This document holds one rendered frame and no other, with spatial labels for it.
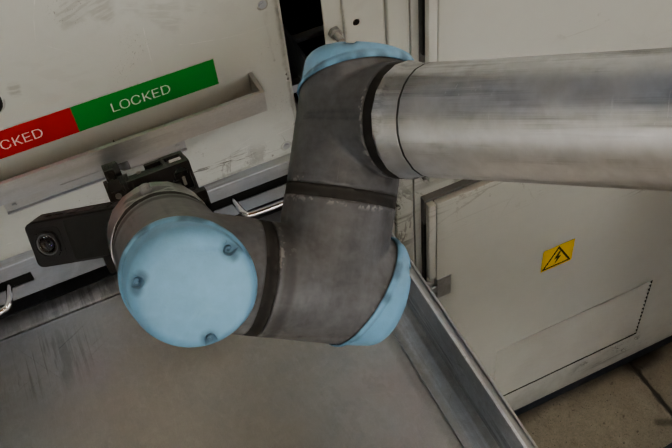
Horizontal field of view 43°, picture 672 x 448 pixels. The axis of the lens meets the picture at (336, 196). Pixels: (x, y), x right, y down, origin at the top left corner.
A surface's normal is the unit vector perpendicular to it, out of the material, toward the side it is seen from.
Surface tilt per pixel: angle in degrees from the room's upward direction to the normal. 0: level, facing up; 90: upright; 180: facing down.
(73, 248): 62
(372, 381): 0
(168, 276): 58
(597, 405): 0
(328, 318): 77
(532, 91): 35
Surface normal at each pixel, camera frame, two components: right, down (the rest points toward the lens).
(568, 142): -0.67, 0.36
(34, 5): 0.41, 0.65
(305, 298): 0.33, 0.21
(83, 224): -0.17, 0.33
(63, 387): -0.08, -0.68
